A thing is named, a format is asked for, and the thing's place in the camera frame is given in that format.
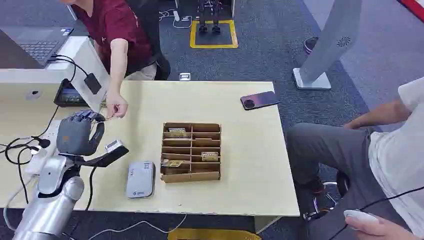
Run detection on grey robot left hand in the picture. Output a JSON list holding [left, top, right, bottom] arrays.
[[55, 109, 106, 157]]

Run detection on person's hand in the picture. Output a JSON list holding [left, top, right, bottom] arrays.
[[353, 213, 422, 240], [105, 92, 129, 119]]

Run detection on white computer mouse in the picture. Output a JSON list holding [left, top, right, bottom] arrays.
[[343, 209, 381, 231]]

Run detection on black power adapter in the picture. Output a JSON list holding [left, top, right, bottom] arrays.
[[84, 73, 103, 96]]

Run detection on black tablet device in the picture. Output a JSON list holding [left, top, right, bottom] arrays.
[[53, 78, 90, 108]]

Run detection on office chair base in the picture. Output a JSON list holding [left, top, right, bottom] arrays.
[[302, 170, 351, 222]]

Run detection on person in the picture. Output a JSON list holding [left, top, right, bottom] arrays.
[[286, 76, 424, 240], [60, 0, 172, 82]]

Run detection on white desk riser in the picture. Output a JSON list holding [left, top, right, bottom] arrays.
[[0, 35, 111, 114]]

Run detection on grey card reader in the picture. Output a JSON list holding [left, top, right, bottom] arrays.
[[125, 160, 156, 200]]

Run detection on wooden card box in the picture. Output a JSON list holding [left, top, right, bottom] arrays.
[[160, 122, 222, 184]]

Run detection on grey laptop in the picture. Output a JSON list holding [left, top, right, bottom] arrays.
[[0, 26, 75, 70]]

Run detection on yellow floor tape square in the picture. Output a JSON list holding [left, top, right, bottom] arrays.
[[189, 19, 239, 50]]

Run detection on black robot legs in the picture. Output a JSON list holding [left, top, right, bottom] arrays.
[[197, 0, 223, 35]]

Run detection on dark smartphone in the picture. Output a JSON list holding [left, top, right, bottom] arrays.
[[240, 90, 280, 112]]

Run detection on yellow floor sheet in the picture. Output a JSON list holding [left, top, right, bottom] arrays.
[[167, 228, 263, 240]]

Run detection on grey pillar stand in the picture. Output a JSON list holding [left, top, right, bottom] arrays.
[[292, 0, 364, 91]]

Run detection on dark shoe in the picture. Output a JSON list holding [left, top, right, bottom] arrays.
[[303, 36, 320, 55]]

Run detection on red floor strip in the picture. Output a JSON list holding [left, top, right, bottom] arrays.
[[397, 0, 424, 23]]

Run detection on black mouse cable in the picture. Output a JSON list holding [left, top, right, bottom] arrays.
[[327, 186, 424, 240]]

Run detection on white cable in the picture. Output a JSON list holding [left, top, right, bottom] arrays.
[[86, 213, 188, 240]]

